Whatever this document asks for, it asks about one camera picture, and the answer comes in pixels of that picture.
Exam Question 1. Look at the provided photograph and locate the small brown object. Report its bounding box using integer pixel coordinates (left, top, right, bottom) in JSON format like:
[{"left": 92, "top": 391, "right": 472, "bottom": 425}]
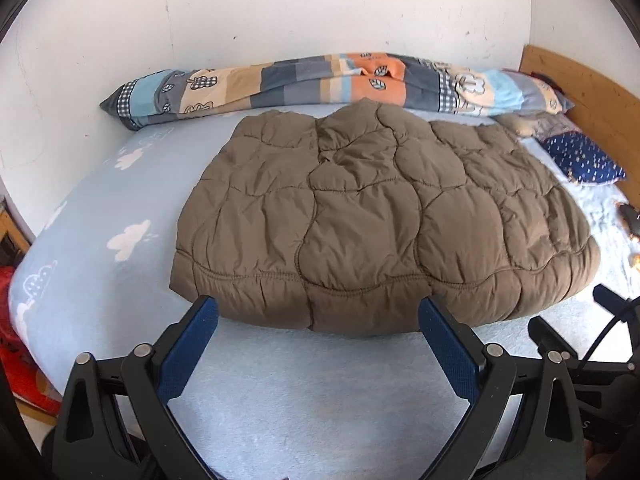
[{"left": 616, "top": 201, "right": 640, "bottom": 241}]

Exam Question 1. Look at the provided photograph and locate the yellow wooden stool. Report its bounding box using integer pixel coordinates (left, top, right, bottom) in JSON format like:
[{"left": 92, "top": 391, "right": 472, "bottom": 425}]
[{"left": 0, "top": 207, "right": 33, "bottom": 256}]

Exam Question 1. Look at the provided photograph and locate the light blue cloud-print blanket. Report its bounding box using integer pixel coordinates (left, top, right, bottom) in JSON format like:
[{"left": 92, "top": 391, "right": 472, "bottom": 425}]
[{"left": 7, "top": 105, "right": 640, "bottom": 480}]

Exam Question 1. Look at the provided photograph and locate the black cable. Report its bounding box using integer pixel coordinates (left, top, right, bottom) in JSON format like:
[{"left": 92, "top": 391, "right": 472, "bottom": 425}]
[{"left": 575, "top": 296, "right": 640, "bottom": 372}]

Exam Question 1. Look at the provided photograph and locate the brown puffer jacket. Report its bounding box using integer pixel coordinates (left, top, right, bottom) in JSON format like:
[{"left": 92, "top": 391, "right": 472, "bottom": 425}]
[{"left": 170, "top": 99, "right": 601, "bottom": 333}]

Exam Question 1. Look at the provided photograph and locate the patchwork printed quilt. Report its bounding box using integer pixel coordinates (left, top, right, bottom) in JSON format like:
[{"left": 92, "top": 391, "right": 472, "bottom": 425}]
[{"left": 99, "top": 51, "right": 576, "bottom": 132}]

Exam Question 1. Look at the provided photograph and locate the navy star-print pillow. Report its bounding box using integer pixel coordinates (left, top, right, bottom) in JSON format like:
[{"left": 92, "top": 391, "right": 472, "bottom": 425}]
[{"left": 540, "top": 131, "right": 627, "bottom": 186}]

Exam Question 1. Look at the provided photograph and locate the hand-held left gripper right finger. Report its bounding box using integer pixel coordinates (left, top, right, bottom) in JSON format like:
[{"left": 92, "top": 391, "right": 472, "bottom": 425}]
[{"left": 419, "top": 297, "right": 586, "bottom": 480}]

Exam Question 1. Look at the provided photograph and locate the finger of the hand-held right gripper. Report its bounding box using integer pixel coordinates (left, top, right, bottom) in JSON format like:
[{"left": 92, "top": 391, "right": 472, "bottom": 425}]
[
  {"left": 528, "top": 316, "right": 583, "bottom": 366},
  {"left": 592, "top": 284, "right": 640, "bottom": 361}
]

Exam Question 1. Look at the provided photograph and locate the beige printed pillow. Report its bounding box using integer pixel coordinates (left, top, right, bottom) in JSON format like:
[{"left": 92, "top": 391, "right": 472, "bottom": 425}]
[{"left": 492, "top": 112, "right": 571, "bottom": 140}]

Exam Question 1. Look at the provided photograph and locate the red plastic bag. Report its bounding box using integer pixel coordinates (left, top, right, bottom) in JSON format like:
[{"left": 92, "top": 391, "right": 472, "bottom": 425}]
[{"left": 0, "top": 266, "right": 58, "bottom": 413}]

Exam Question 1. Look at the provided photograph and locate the wooden headboard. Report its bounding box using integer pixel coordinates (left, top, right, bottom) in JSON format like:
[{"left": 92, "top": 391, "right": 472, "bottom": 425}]
[{"left": 520, "top": 44, "right": 640, "bottom": 201}]

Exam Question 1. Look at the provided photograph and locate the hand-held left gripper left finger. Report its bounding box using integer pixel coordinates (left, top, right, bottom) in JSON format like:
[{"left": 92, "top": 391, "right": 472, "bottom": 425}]
[{"left": 52, "top": 295, "right": 219, "bottom": 480}]

